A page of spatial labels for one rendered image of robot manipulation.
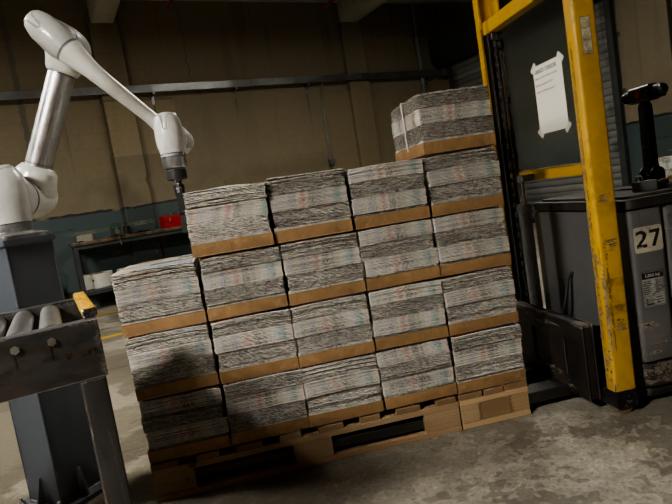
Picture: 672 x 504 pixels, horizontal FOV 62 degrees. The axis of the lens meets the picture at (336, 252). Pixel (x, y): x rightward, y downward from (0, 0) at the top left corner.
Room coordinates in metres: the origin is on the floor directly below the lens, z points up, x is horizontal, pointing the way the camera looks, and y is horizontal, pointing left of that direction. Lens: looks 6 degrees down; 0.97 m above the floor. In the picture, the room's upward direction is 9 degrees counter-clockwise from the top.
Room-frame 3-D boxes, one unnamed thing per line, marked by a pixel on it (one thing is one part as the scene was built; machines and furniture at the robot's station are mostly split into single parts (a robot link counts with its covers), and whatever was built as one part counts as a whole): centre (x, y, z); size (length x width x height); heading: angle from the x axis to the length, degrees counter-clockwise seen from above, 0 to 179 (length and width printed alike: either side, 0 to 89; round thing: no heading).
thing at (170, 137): (2.15, 0.54, 1.30); 0.13 x 0.11 x 0.16; 2
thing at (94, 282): (7.80, 2.63, 0.55); 1.80 x 0.70 x 1.09; 117
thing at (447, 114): (2.30, -0.49, 0.65); 0.39 x 0.30 x 1.29; 9
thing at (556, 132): (2.37, -0.94, 1.28); 0.57 x 0.01 x 0.65; 9
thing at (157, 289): (2.18, 0.23, 0.42); 1.17 x 0.39 x 0.83; 99
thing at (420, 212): (2.25, -0.20, 0.86); 0.38 x 0.29 x 0.04; 8
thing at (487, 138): (2.30, -0.49, 0.63); 0.38 x 0.29 x 0.97; 9
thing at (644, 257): (2.43, -1.28, 0.40); 0.69 x 0.55 x 0.80; 9
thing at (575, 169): (2.37, -0.96, 0.92); 0.57 x 0.01 x 0.05; 9
